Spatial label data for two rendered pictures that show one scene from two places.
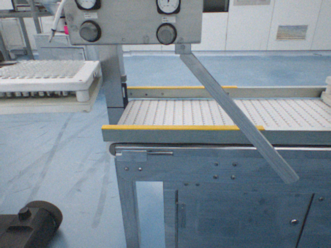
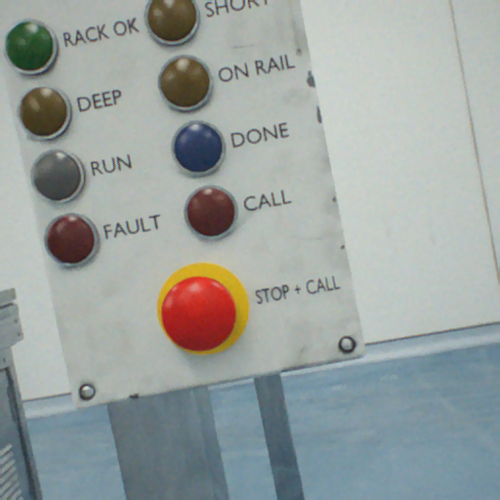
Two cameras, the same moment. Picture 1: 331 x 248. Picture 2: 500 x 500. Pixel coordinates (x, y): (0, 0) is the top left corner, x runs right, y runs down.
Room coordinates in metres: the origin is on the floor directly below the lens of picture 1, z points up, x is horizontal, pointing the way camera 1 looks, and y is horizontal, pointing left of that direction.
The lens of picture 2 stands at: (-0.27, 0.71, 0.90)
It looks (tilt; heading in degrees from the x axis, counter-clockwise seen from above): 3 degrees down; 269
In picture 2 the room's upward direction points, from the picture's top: 11 degrees counter-clockwise
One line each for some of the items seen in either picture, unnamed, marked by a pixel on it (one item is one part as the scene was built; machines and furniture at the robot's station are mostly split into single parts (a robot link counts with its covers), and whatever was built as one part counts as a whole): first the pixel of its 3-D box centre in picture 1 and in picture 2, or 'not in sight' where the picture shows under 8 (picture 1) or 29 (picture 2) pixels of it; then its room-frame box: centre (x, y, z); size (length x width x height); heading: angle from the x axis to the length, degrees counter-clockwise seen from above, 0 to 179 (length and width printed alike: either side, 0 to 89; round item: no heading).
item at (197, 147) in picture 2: not in sight; (197, 147); (-0.25, 0.33, 0.94); 0.03 x 0.01 x 0.03; 176
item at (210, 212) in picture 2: not in sight; (210, 212); (-0.25, 0.33, 0.90); 0.03 x 0.01 x 0.03; 176
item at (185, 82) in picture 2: not in sight; (185, 82); (-0.25, 0.33, 0.98); 0.03 x 0.01 x 0.03; 176
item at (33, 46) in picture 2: not in sight; (28, 46); (-0.17, 0.32, 1.01); 0.03 x 0.01 x 0.03; 176
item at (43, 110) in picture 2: not in sight; (43, 111); (-0.17, 0.32, 0.98); 0.03 x 0.01 x 0.03; 176
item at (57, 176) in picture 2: not in sight; (57, 176); (-0.17, 0.32, 0.94); 0.03 x 0.01 x 0.03; 176
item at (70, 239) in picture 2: not in sight; (70, 239); (-0.17, 0.32, 0.90); 0.03 x 0.01 x 0.03; 176
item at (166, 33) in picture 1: (166, 31); not in sight; (0.40, 0.00, 1.03); 0.03 x 0.03 x 0.04; 86
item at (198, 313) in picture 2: not in sight; (201, 310); (-0.24, 0.33, 0.85); 0.04 x 0.04 x 0.04; 86
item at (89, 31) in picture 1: (88, 28); not in sight; (0.41, 0.12, 1.04); 0.03 x 0.02 x 0.04; 86
